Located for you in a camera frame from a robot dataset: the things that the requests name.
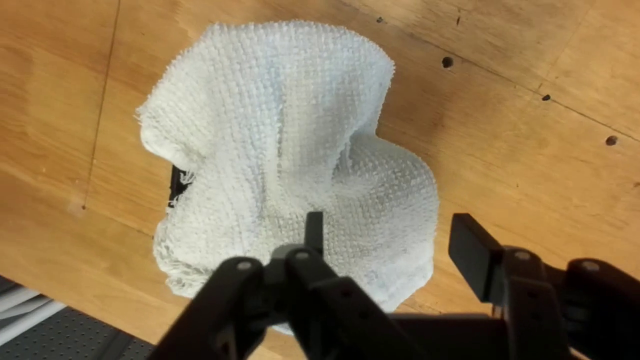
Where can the silver aluminium frame post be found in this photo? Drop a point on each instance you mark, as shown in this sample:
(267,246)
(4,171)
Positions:
(27,311)

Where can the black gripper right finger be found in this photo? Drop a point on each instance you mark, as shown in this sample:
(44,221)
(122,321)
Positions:
(566,313)

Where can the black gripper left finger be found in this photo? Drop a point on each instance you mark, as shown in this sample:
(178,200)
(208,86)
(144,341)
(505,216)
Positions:
(300,313)

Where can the white terry towel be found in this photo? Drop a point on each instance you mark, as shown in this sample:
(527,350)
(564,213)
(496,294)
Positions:
(281,133)

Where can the grey pegboard cabinet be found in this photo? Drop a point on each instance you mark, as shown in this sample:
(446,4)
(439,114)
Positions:
(67,341)

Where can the black plastic tray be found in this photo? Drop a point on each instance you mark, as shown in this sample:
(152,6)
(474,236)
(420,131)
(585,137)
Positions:
(176,187)

